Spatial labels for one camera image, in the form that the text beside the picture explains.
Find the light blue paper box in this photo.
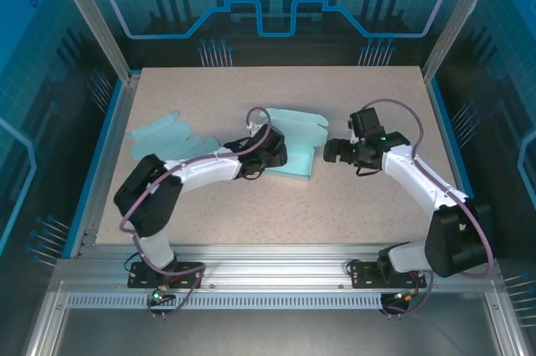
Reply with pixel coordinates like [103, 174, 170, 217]
[261, 106, 330, 184]
[126, 109, 221, 163]

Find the blue table edge strip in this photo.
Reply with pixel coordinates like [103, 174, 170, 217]
[426, 79, 494, 259]

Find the aluminium mounting beam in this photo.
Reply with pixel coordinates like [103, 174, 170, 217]
[49, 244, 503, 295]

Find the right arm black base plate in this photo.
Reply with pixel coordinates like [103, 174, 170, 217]
[349, 261, 427, 289]

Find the aluminium frame post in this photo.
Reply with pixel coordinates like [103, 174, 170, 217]
[420, 0, 503, 83]
[45, 0, 142, 84]

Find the aluminium side rail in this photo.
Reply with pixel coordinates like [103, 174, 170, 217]
[77, 73, 142, 259]

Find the slotted metal cable duct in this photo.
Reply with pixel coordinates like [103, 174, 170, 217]
[64, 293, 389, 311]

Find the metal bottom frame tray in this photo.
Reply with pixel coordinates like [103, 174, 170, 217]
[24, 280, 518, 356]

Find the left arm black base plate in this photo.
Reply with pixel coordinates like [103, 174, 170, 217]
[127, 261, 205, 289]

